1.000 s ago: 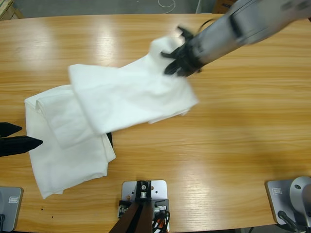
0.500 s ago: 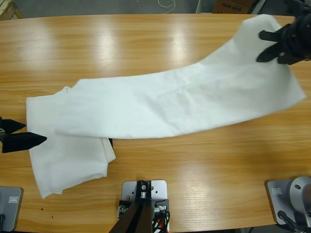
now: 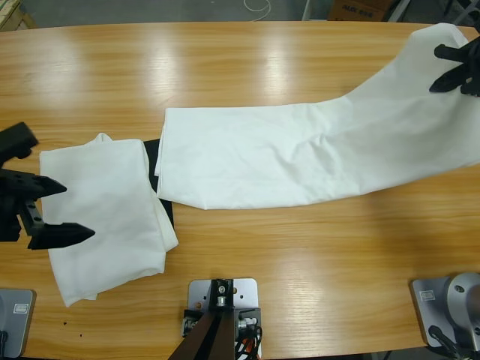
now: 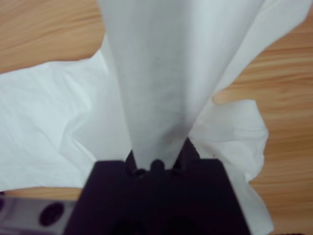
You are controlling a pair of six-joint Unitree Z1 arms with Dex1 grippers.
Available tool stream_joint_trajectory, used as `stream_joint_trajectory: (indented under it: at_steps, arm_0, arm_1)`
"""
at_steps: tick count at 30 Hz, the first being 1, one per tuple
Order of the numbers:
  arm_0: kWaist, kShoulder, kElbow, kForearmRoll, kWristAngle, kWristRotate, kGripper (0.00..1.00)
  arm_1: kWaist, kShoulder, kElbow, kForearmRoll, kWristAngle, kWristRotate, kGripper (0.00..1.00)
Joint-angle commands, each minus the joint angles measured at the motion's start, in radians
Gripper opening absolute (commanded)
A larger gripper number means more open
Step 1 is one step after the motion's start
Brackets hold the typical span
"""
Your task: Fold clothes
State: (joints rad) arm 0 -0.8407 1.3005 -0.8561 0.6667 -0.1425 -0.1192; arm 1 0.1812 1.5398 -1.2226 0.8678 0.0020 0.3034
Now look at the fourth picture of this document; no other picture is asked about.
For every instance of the white printed t-shirt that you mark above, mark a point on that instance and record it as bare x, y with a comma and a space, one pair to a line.
159, 73

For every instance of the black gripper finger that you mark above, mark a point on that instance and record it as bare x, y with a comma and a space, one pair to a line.
188, 154
132, 165

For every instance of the white garment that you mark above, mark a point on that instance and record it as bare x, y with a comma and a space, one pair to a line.
36, 110

